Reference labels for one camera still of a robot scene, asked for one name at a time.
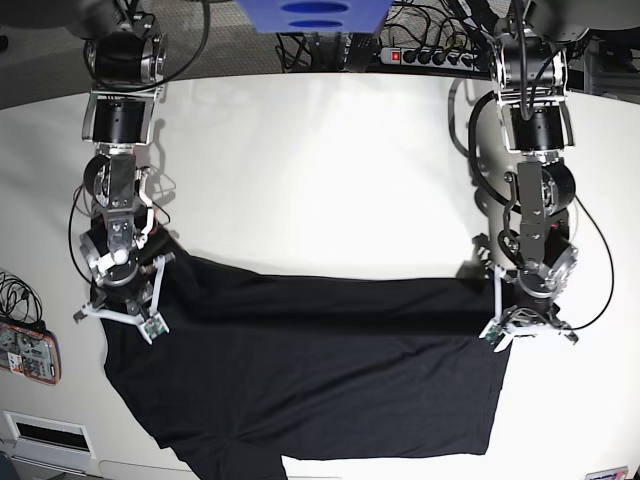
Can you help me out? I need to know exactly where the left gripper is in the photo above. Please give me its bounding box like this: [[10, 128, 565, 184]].
[[502, 285, 560, 325]]

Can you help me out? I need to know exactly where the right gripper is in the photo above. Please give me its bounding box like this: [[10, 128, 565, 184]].
[[92, 273, 153, 320]]

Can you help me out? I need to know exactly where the black T-shirt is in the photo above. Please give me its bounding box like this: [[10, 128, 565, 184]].
[[102, 239, 510, 479]]

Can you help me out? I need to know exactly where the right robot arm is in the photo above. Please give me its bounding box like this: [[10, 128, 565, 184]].
[[74, 1, 192, 323]]

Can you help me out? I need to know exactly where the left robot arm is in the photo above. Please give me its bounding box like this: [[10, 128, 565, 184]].
[[468, 1, 639, 334]]

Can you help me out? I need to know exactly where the orange electronics case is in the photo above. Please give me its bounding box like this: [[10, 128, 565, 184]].
[[1, 319, 62, 385]]

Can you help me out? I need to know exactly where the card at table edge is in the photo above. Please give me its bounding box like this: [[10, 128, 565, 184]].
[[584, 466, 629, 480]]

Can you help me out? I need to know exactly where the white power strip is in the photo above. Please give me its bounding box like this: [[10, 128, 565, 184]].
[[378, 47, 488, 72]]

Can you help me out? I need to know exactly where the blue plastic bin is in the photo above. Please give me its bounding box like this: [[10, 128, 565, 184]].
[[237, 0, 392, 33]]

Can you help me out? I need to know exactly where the black coiled cable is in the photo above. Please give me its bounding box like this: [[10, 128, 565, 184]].
[[0, 268, 44, 326]]

